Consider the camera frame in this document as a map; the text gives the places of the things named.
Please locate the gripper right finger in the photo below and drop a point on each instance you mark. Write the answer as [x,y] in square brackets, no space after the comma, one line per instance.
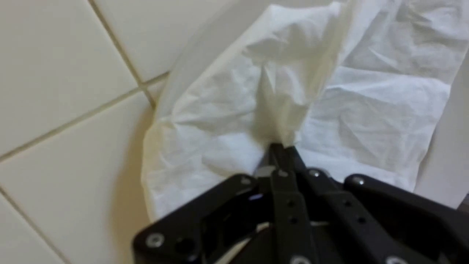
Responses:
[384,212]

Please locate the white tissue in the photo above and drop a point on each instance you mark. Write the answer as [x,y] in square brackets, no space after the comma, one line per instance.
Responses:
[329,91]

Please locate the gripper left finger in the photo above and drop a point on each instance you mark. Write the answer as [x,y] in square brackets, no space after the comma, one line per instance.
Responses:
[220,209]

